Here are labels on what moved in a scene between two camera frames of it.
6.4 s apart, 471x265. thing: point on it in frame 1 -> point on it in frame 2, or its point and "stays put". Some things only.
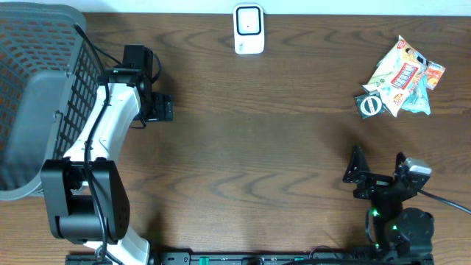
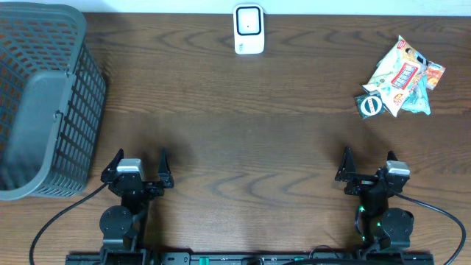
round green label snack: (370, 104) stays put
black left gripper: (162, 107) -> (146, 185)
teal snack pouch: (419, 101) stays put
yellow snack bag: (396, 74) stays put
